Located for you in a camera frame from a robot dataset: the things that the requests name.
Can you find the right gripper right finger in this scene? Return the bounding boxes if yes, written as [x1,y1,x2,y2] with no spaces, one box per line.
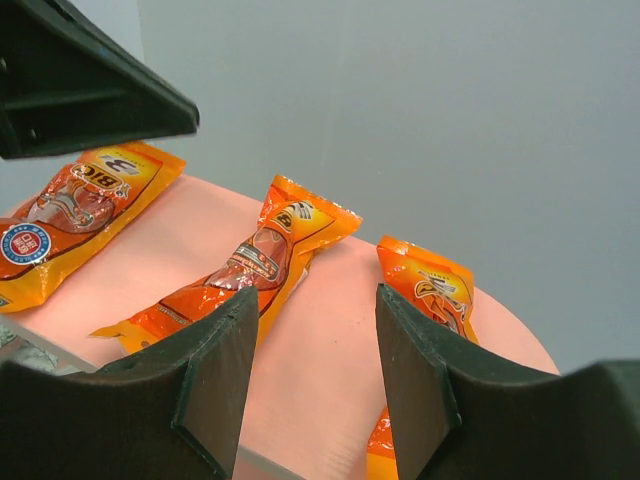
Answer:
[376,284,639,479]

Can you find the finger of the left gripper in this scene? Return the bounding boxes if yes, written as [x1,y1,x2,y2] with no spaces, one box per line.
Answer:
[1,1,200,160]

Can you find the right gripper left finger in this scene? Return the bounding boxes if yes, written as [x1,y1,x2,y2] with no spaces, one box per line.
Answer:
[1,287,259,479]

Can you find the orange Bic razor bag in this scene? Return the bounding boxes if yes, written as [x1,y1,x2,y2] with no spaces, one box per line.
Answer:
[91,175,362,354]
[1,142,186,313]
[366,236,478,480]

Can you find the pink three-tier shelf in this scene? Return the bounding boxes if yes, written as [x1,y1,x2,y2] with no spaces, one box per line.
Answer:
[0,174,561,480]

